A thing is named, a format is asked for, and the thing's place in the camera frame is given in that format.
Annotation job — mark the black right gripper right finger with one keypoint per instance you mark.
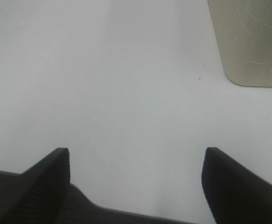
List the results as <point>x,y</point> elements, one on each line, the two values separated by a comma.
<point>234,194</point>

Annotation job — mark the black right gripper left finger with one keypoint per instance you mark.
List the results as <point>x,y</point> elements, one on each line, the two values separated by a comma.
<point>36,195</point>

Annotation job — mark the beige storage box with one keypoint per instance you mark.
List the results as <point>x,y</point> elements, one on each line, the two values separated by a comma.
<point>243,30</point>

